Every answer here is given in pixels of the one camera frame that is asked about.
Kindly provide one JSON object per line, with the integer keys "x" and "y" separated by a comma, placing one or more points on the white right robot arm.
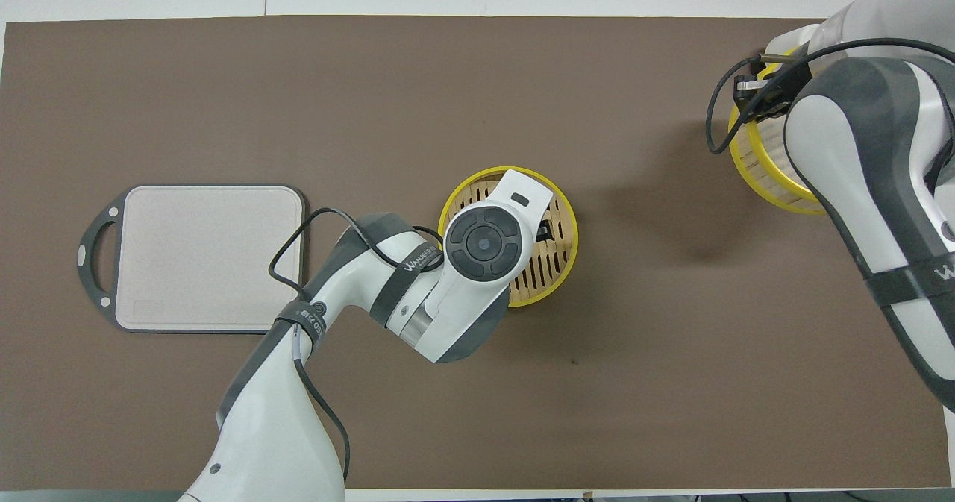
{"x": 858, "y": 151}

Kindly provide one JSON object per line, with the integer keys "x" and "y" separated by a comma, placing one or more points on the brown table mat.
{"x": 522, "y": 77}

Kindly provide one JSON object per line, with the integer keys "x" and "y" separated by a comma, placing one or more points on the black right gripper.
{"x": 783, "y": 88}

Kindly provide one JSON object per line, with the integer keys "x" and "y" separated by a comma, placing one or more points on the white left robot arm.
{"x": 261, "y": 427}

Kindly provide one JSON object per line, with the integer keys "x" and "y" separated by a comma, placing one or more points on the yellow bamboo steamer tier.
{"x": 761, "y": 166}
{"x": 552, "y": 271}

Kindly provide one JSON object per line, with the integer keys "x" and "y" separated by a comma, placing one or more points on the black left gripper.
{"x": 545, "y": 230}

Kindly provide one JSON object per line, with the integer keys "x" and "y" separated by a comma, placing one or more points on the grey cutting board black rim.
{"x": 201, "y": 263}

